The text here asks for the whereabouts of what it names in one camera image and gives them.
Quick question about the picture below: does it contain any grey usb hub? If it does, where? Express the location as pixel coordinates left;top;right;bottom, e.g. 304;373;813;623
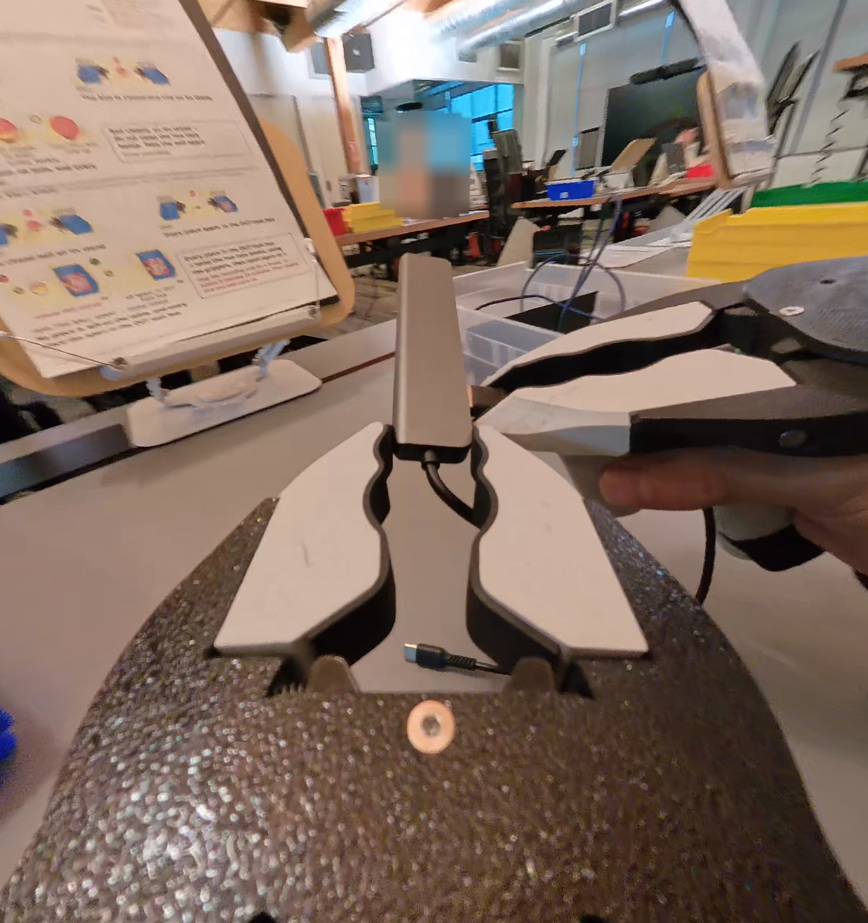
394;254;473;463

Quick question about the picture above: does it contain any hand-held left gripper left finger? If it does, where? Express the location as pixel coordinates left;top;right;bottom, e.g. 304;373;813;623
214;422;396;658

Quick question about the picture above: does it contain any black monitor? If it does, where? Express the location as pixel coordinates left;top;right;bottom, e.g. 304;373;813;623
600;68;707;168

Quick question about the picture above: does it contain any black usb hub cable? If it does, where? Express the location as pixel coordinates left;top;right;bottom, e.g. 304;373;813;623
404;447;718;676

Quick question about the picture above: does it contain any yellow plastic bin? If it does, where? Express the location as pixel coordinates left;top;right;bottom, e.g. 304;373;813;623
685;198;868;284

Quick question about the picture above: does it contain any wooden table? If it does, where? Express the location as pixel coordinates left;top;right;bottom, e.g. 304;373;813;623
511;179;718;212

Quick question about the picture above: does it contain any white stand base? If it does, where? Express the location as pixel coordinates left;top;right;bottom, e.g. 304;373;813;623
124;358;324;449

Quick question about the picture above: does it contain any clear plastic bin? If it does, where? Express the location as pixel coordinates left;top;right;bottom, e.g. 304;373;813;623
451;259;725;387

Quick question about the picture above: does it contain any green plastic bin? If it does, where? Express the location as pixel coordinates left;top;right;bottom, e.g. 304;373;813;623
749;176;868;211

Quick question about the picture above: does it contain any grey desk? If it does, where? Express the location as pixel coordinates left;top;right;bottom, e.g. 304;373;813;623
0;317;868;923

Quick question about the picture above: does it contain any stack of yellow bins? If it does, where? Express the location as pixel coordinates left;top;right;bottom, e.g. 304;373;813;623
343;201;404;234

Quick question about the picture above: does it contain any person's right hand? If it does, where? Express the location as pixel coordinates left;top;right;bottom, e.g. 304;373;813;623
597;440;868;586

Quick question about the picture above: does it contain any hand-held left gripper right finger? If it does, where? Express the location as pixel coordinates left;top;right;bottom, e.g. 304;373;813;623
469;424;651;661

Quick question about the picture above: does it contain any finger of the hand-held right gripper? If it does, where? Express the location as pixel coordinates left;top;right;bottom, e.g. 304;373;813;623
481;300;716;391
476;349;796;457

